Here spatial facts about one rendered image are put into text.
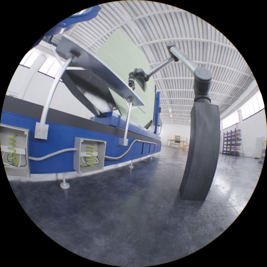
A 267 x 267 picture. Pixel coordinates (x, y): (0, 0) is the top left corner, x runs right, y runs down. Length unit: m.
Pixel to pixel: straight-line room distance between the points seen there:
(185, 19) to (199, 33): 1.51
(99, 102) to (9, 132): 1.05
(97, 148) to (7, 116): 0.96
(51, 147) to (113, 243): 0.77
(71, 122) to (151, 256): 1.10
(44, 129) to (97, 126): 0.60
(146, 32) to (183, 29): 2.76
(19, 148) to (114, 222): 0.81
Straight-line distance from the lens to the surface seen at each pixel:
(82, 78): 1.12
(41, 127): 0.68
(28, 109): 0.82
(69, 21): 2.88
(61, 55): 1.02
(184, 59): 1.29
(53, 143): 0.80
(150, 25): 7.88
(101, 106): 1.19
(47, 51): 10.27
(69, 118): 0.85
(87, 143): 0.92
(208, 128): 0.98
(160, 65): 1.66
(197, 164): 0.94
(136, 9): 7.73
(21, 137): 0.80
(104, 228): 0.66
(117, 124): 1.24
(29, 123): 0.79
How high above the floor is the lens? 0.57
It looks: 4 degrees up
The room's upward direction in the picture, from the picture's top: 8 degrees clockwise
